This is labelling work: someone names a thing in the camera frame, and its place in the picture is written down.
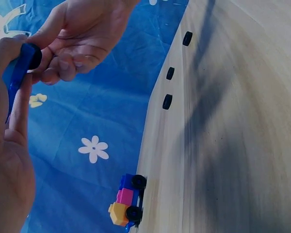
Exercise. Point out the black toy wheel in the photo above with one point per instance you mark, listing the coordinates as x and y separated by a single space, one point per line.
36 57
167 101
187 38
170 73

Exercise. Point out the person's left hand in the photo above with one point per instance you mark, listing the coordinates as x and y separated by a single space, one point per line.
7 174

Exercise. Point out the colourful toy brick car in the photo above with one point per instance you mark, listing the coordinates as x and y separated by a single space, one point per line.
127 201

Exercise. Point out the person's right hand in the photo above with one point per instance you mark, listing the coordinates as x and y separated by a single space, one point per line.
87 26

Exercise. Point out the blue toy brick plate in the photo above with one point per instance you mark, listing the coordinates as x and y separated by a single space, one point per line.
18 70

